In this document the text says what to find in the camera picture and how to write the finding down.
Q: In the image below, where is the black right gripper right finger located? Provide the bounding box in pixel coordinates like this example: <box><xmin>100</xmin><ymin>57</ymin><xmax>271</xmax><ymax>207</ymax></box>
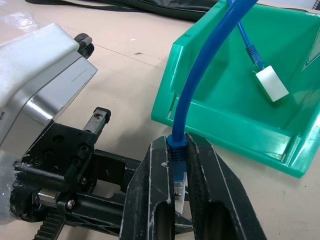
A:
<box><xmin>185</xmin><ymin>131</ymin><xmax>268</xmax><ymax>240</ymax></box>

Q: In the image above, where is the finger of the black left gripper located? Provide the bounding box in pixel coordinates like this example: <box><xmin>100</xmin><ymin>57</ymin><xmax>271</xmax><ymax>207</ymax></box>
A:
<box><xmin>92</xmin><ymin>148</ymin><xmax>142</xmax><ymax>194</ymax></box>
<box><xmin>65</xmin><ymin>191</ymin><xmax>194</xmax><ymax>237</ymax></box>

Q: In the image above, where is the black bag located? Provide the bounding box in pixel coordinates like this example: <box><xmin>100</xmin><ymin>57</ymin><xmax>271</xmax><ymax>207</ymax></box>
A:
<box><xmin>94</xmin><ymin>0</ymin><xmax>219</xmax><ymax>23</ymax></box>

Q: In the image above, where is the green plastic bin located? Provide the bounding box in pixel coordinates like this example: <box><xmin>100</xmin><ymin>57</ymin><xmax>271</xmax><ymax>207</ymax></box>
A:
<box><xmin>150</xmin><ymin>0</ymin><xmax>320</xmax><ymax>180</ymax></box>

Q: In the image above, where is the clear plastic sheet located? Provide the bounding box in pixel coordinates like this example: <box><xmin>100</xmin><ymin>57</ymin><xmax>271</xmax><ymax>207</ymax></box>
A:
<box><xmin>0</xmin><ymin>0</ymin><xmax>41</xmax><ymax>35</ymax></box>

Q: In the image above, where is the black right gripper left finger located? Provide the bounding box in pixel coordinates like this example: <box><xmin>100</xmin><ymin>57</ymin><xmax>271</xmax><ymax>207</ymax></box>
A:
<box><xmin>120</xmin><ymin>135</ymin><xmax>176</xmax><ymax>240</ymax></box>

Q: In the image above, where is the blue ethernet cable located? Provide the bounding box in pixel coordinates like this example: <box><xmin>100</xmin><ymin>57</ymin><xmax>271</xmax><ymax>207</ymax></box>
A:
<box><xmin>166</xmin><ymin>0</ymin><xmax>259</xmax><ymax>201</ymax></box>
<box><xmin>226</xmin><ymin>0</ymin><xmax>266</xmax><ymax>72</ymax></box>

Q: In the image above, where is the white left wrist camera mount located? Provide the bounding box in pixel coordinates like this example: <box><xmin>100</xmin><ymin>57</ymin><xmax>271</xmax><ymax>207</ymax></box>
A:
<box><xmin>0</xmin><ymin>23</ymin><xmax>99</xmax><ymax>151</ymax></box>

